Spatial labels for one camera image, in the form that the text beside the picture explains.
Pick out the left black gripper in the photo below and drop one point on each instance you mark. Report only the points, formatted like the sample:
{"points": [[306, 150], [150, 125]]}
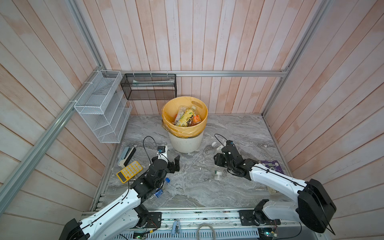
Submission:
{"points": [[171, 169]]}

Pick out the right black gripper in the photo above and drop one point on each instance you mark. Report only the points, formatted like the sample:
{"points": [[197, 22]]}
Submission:
{"points": [[217, 159]]}

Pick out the small green label bottle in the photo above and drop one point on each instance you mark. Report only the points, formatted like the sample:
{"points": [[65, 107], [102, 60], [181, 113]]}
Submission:
{"points": [[219, 175]]}

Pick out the blue label crushed bottle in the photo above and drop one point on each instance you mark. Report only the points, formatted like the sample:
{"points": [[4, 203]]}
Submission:
{"points": [[160, 191]]}

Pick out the orange cap juice bottle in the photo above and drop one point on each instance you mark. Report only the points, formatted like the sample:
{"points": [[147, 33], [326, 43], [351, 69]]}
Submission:
{"points": [[196, 120]]}

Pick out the yellow label tea bottle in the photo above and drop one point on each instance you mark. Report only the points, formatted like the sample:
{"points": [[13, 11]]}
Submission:
{"points": [[187, 117]]}

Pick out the green label clear bottle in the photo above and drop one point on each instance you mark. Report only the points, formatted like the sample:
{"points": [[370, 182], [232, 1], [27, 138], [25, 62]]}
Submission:
{"points": [[217, 146]]}

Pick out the black white label bottle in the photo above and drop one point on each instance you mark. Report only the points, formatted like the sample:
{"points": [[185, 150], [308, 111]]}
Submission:
{"points": [[181, 112]]}

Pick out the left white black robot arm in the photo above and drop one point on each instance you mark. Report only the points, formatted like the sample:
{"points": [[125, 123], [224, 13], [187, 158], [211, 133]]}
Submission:
{"points": [[126, 211]]}

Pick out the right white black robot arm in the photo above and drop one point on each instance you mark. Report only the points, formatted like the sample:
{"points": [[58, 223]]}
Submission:
{"points": [[312, 206]]}

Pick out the cream plastic waste bin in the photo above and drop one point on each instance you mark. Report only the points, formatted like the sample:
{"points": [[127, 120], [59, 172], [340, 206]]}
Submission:
{"points": [[186, 145]]}

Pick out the yellow bin liner bag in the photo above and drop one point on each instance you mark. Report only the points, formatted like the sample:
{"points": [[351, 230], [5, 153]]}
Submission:
{"points": [[171, 109]]}

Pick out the black white stapler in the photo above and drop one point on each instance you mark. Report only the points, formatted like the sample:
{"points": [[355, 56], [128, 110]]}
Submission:
{"points": [[126, 156]]}

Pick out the yellow calculator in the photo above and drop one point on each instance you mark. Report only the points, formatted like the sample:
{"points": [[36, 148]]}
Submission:
{"points": [[130, 171]]}

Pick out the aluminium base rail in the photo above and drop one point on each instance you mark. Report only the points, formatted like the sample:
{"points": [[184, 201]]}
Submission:
{"points": [[194, 218]]}

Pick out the white wire mesh shelf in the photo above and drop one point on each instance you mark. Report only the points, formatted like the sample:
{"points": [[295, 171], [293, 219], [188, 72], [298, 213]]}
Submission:
{"points": [[103, 107]]}

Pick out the black wire mesh basket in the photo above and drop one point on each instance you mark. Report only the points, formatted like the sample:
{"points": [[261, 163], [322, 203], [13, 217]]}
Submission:
{"points": [[138, 87]]}

